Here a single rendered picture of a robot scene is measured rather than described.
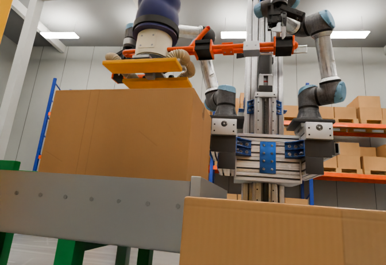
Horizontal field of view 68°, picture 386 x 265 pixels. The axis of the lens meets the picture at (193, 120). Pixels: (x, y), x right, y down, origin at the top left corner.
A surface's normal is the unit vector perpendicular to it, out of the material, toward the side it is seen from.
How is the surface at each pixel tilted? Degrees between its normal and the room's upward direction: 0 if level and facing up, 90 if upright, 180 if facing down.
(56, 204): 90
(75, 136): 90
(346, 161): 90
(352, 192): 90
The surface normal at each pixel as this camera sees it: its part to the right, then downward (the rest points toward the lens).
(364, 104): -0.13, -0.29
